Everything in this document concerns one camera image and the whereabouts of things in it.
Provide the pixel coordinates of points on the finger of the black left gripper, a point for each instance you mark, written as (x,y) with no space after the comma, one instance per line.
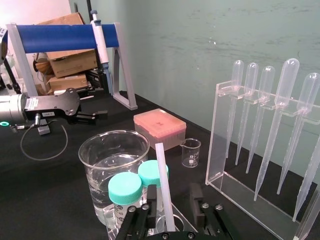
(101,115)

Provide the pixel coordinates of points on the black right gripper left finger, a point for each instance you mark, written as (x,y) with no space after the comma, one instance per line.
(151,200)

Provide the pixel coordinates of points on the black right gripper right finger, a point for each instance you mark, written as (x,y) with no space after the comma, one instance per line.
(197,200)

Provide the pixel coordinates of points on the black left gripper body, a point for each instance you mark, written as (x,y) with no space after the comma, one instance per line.
(55,105)

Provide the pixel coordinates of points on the white stirring rod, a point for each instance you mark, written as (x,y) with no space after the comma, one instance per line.
(163,180)

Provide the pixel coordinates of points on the small brown cardboard box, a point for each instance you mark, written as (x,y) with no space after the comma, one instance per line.
(67,82)

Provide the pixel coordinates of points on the clear acrylic vial holder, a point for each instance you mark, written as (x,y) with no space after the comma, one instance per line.
(181,222)

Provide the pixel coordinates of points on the vial with teal cap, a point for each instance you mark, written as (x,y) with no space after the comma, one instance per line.
(153,172)
(125,187)

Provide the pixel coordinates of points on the black metal equipment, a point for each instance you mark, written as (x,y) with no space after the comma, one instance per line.
(96,80)

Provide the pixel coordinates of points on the wooden round object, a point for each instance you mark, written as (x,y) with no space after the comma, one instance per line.
(42,65)

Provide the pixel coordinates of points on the small glass beaker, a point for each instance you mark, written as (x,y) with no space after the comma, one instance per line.
(191,155)

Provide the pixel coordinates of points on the large brown cardboard box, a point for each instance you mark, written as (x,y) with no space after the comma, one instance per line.
(70,60)

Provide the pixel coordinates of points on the large glass beaker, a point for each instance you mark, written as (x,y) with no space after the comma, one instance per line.
(100,170)

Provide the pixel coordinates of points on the pink pipette tip box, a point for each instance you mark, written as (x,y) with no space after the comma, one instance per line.
(160,127)

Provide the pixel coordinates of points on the clear acrylic pipette rack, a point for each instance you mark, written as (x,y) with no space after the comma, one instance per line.
(220,140)

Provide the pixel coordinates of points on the grey stand with blue bar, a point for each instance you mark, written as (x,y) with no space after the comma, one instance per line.
(62,37)

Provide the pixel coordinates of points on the white and blue micropipette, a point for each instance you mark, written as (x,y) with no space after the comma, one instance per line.
(100,42)

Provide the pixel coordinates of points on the black table cloth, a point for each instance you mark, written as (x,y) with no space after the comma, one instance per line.
(50,190)

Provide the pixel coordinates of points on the large plastic transfer pipette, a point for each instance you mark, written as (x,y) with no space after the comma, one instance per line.
(308,92)
(308,172)
(286,82)

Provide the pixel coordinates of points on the small plastic transfer pipette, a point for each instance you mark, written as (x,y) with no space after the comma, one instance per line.
(250,77)
(266,80)

